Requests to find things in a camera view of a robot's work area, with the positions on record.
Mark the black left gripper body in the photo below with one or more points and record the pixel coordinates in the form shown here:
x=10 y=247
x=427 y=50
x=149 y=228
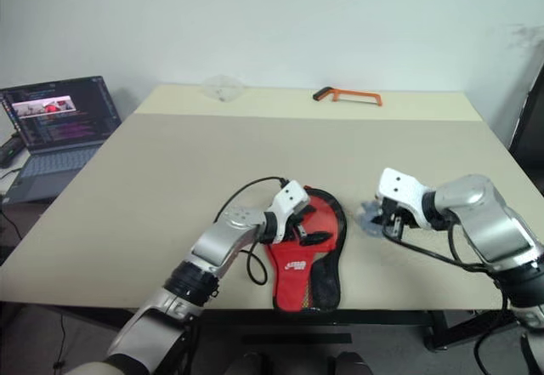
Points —
x=296 y=229

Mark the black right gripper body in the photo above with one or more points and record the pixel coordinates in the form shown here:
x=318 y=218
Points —
x=393 y=215

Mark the small whitish translucent object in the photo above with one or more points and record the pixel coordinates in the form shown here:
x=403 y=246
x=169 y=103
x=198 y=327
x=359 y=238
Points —
x=364 y=211

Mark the black and red paddle case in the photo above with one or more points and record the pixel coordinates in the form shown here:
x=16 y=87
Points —
x=293 y=281

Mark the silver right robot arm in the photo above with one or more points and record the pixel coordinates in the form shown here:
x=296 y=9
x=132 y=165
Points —
x=489 y=217

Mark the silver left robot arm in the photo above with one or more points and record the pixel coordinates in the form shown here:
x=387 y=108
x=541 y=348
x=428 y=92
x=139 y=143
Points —
x=221 y=243

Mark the black floor bar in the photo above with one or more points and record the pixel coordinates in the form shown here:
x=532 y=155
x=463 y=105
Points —
x=297 y=339

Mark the orange hacksaw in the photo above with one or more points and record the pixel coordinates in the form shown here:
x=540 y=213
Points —
x=357 y=93

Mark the dark rounded shape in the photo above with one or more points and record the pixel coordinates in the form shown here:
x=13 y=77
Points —
x=248 y=364
x=353 y=364

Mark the clear plastic bag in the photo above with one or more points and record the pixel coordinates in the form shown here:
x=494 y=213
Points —
x=223 y=88

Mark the open dark laptop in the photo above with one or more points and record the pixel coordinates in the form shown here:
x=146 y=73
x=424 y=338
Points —
x=59 y=111

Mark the black device beside laptop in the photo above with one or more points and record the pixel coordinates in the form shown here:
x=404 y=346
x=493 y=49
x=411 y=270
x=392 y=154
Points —
x=8 y=151

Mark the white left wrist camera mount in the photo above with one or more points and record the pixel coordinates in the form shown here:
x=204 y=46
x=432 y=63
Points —
x=291 y=194

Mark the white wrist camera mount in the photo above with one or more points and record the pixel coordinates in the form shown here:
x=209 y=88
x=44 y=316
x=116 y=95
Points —
x=291 y=194
x=399 y=185

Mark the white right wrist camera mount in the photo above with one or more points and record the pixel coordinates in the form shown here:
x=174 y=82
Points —
x=399 y=185

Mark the black table frame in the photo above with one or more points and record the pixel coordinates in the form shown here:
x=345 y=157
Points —
x=340 y=317

